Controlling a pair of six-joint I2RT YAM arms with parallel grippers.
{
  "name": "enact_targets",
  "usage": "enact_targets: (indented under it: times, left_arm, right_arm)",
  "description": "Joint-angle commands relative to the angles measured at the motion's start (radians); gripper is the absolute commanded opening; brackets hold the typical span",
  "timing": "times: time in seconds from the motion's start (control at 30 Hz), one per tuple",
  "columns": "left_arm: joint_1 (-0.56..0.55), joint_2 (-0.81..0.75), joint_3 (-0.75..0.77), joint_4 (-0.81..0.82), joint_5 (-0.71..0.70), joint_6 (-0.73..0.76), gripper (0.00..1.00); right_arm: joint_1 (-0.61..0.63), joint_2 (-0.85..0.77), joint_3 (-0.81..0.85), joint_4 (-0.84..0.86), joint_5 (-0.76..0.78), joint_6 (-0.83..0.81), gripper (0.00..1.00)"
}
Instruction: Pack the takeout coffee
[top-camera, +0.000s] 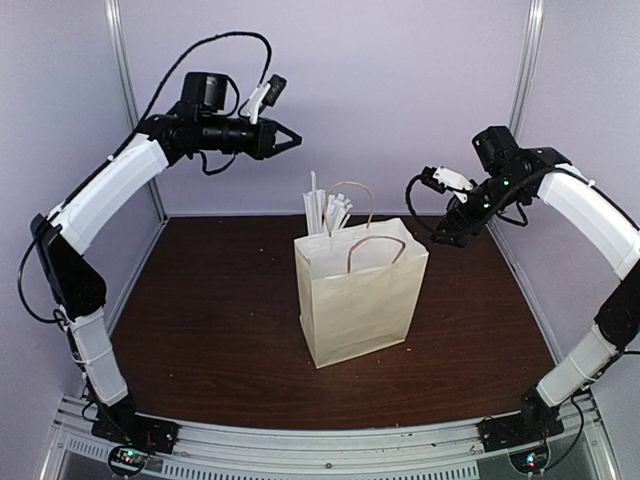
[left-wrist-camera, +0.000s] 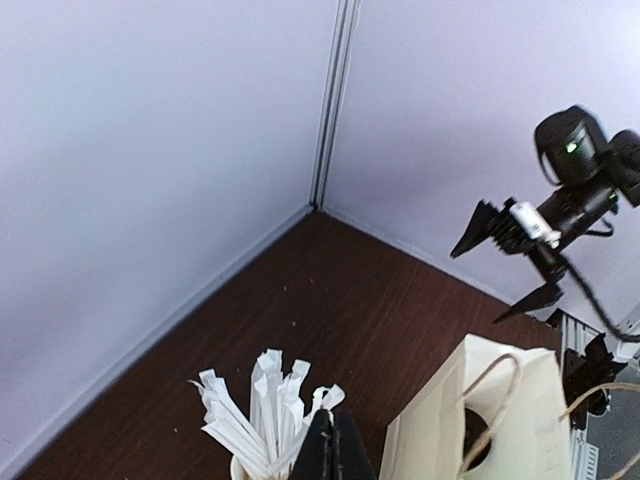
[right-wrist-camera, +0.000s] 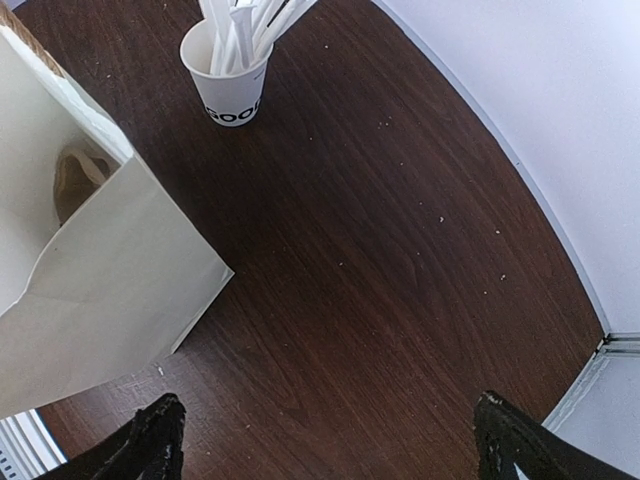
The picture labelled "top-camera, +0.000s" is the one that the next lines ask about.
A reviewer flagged left aluminium frame post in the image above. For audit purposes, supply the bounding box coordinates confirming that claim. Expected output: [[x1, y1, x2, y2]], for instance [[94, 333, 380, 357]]
[[104, 0, 168, 225]]

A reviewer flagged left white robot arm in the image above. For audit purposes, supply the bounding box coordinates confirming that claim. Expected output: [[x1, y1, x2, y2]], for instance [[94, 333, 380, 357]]
[[31, 72, 302, 444]]

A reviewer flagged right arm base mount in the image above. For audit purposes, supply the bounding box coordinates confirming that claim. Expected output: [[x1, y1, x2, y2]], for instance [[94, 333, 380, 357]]
[[477, 414, 565, 476]]

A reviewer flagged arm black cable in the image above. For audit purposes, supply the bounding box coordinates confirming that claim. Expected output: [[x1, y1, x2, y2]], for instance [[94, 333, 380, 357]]
[[13, 32, 274, 324], [404, 172, 531, 236]]

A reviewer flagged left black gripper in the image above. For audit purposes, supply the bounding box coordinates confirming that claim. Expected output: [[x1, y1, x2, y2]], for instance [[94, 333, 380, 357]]
[[200, 115, 303, 160]]

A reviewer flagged aluminium front rail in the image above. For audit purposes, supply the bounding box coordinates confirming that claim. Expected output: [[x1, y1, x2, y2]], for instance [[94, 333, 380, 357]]
[[39, 394, 616, 480]]

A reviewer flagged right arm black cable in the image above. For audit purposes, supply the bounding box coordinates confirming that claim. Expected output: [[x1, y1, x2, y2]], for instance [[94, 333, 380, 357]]
[[404, 172, 531, 236]]

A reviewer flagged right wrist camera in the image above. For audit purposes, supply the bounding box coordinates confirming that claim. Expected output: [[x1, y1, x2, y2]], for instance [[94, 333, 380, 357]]
[[420, 166, 474, 203]]

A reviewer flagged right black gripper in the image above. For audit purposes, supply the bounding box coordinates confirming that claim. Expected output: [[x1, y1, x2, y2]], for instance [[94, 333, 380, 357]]
[[432, 171, 529, 247]]

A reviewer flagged white wrapped straws bundle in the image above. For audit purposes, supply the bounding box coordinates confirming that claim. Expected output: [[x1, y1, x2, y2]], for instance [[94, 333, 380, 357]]
[[302, 189, 353, 236]]

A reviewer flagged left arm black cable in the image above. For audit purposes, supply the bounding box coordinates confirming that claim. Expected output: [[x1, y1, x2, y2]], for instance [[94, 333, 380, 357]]
[[13, 32, 274, 324]]

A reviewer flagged right aluminium frame post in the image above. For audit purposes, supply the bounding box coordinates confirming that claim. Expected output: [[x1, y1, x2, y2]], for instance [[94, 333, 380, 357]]
[[509, 0, 545, 139]]

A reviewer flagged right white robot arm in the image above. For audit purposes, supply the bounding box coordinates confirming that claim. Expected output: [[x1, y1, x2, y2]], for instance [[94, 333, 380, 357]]
[[421, 126, 639, 442]]

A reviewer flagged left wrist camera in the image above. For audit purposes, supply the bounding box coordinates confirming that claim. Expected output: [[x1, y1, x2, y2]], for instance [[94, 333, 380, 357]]
[[238, 74, 287, 124]]

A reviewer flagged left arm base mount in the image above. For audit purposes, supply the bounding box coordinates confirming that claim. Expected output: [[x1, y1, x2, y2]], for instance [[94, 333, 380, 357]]
[[91, 412, 180, 477]]

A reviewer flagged brown paper bag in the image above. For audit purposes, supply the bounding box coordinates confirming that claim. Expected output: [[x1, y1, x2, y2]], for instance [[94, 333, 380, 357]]
[[293, 181, 430, 371]]

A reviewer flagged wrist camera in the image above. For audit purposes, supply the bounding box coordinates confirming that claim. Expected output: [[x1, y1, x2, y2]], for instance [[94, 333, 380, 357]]
[[420, 166, 474, 203], [238, 74, 287, 124]]

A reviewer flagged single white straw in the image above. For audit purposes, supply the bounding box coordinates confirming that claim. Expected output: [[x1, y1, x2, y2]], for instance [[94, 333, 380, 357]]
[[310, 171, 321, 235]]

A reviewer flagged aluminium frame post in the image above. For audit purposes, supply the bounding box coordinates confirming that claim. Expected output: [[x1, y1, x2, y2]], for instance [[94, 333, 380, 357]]
[[104, 0, 168, 225], [509, 0, 545, 139]]

